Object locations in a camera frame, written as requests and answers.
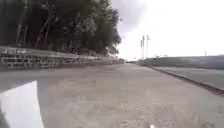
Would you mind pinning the grey concrete path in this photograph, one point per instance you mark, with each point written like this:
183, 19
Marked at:
126, 90

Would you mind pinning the pole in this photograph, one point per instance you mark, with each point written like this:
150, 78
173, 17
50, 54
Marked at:
143, 46
141, 50
147, 41

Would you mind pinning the row of trees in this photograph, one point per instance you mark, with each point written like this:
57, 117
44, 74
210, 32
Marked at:
66, 23

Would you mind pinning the robot's own part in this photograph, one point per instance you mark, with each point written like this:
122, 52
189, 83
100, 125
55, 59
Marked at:
152, 126

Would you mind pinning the dark kerb line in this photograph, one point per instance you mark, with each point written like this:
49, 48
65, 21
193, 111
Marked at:
187, 79

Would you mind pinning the grey paved strip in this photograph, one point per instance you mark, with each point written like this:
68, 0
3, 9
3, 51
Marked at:
205, 75

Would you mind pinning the grey concrete barrier wall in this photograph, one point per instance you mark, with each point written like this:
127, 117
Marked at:
186, 62

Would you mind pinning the dark block retaining wall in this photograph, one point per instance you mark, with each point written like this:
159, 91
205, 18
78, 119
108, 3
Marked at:
33, 60

